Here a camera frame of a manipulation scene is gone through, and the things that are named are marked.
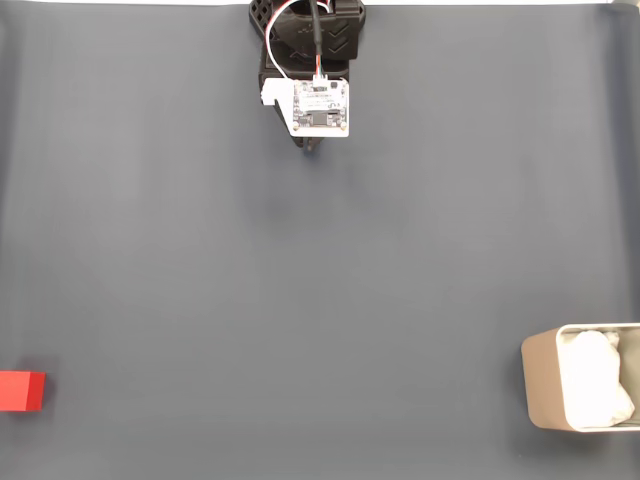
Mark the dark blue-grey table mat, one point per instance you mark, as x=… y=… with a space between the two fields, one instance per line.
x=300 y=300

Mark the beige metal box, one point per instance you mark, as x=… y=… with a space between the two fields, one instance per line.
x=542 y=385

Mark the white crumpled paper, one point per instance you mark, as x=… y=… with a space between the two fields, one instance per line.
x=595 y=380

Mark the red cube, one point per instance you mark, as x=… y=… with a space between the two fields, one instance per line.
x=20 y=391

